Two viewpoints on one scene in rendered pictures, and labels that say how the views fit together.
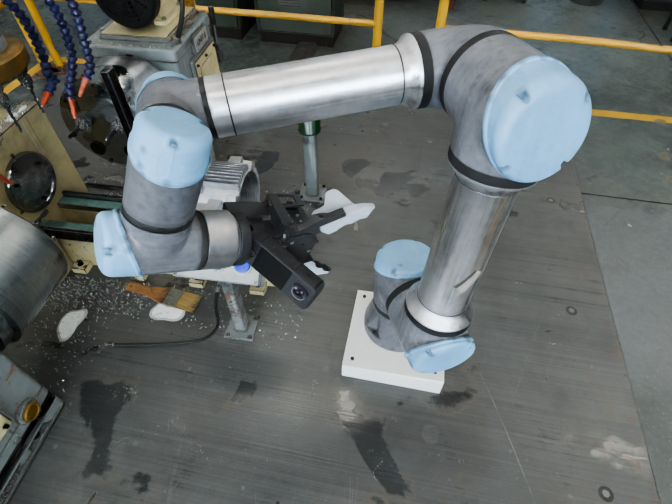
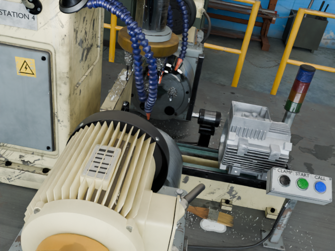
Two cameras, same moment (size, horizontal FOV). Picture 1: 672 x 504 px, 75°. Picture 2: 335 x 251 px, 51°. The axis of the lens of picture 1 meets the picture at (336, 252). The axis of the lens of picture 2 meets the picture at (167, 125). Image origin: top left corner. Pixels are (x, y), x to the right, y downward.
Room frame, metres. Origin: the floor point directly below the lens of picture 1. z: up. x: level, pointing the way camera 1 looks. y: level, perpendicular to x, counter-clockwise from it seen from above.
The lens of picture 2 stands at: (-0.18, 0.71, 1.67)
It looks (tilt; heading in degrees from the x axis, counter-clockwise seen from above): 33 degrees down; 353
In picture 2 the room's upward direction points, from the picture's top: 10 degrees clockwise
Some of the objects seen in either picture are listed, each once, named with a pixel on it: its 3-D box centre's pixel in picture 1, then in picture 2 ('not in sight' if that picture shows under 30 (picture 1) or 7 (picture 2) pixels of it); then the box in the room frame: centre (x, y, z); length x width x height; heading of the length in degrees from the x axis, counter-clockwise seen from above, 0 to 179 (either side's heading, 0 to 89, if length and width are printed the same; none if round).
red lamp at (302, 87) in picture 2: not in sight; (301, 84); (1.03, 0.07, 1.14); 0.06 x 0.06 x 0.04
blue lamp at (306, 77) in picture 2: not in sight; (305, 74); (1.03, 0.07, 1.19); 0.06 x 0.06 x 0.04
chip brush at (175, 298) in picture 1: (162, 295); (204, 212); (0.64, 0.44, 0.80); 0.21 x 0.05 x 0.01; 73
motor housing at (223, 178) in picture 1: (208, 199); (252, 146); (0.76, 0.30, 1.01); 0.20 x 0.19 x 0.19; 82
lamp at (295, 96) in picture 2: not in sight; (297, 94); (1.03, 0.07, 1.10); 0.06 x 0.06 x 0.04
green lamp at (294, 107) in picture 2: (309, 122); (293, 104); (1.03, 0.07, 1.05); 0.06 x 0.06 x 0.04
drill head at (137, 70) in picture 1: (127, 104); (163, 80); (1.14, 0.60, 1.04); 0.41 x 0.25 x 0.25; 172
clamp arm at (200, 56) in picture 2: (128, 120); (195, 88); (0.93, 0.50, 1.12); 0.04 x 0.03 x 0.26; 82
